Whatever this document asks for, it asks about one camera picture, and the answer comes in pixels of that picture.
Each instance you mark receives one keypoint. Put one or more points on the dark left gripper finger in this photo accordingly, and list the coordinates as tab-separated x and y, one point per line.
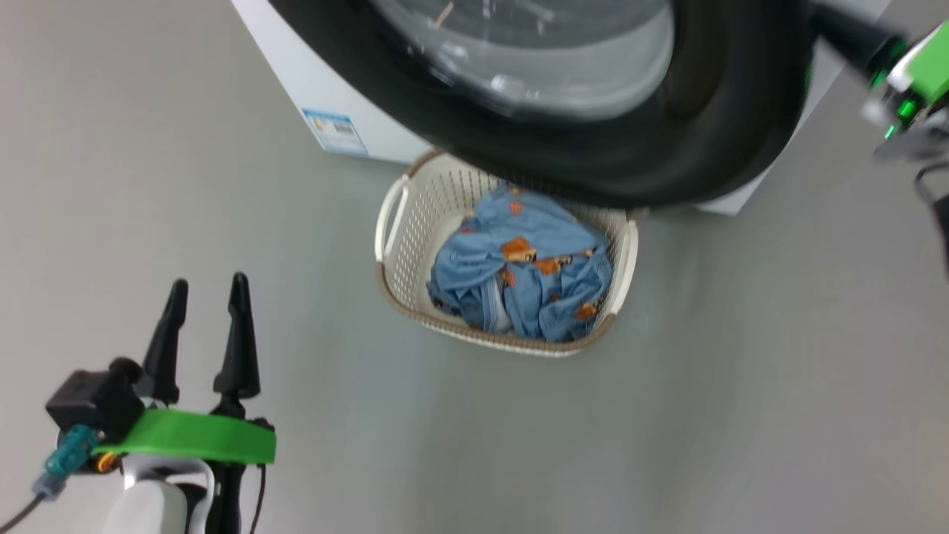
239	348
167	348

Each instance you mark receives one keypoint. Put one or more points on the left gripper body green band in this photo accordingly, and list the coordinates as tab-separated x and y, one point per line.
193	437

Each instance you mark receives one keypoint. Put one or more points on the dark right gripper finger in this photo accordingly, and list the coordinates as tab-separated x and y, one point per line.
852	37

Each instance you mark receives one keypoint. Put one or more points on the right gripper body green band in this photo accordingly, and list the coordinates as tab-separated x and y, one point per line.
923	81

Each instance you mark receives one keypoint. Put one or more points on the black round washing machine door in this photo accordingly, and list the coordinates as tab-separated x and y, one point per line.
593	141

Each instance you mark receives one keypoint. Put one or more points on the blue bear print garment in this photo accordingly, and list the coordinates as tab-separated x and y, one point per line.
534	274

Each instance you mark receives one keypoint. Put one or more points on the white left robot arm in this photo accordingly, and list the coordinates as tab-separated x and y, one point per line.
148	500

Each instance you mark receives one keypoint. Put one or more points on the cream plastic laundry basket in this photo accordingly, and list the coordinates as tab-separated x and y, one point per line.
415	245

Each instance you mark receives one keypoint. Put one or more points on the white washing machine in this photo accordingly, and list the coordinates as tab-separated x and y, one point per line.
356	89

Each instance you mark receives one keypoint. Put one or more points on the blue energy label sticker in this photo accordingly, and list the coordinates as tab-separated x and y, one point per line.
335	132

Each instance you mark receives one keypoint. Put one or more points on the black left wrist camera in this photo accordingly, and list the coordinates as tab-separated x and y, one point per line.
96	400

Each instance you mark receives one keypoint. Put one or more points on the teal left camera connector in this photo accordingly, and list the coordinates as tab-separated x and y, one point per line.
70	454

